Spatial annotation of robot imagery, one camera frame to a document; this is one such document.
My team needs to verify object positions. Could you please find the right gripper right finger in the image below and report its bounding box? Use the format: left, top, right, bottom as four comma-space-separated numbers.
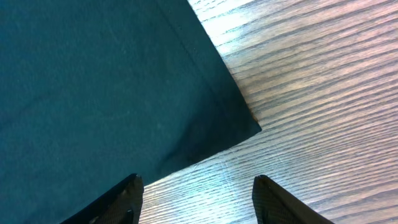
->
252, 175, 333, 224

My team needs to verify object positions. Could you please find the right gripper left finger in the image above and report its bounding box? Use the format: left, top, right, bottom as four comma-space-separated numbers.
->
62, 174, 144, 224

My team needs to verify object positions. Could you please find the black t-shirt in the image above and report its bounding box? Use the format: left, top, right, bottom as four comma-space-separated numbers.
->
1, 0, 261, 223

